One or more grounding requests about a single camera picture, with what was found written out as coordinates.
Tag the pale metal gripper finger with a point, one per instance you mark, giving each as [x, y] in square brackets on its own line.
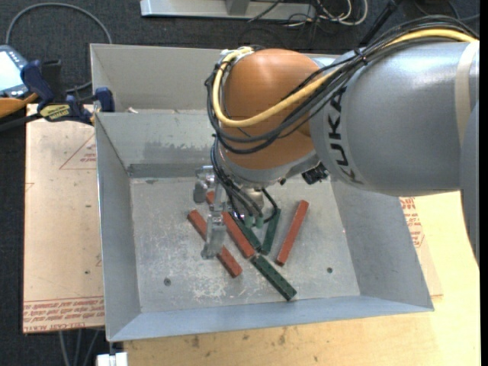
[218, 238]
[208, 242]

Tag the black cylinder on white bracket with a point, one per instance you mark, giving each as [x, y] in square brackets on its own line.
[315, 174]

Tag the grey metal bin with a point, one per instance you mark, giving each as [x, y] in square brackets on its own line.
[171, 250]

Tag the brown cardboard board, red print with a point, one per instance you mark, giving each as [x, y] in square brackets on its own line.
[61, 212]

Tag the dark green flat block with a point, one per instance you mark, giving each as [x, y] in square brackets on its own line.
[252, 236]
[275, 280]
[271, 233]

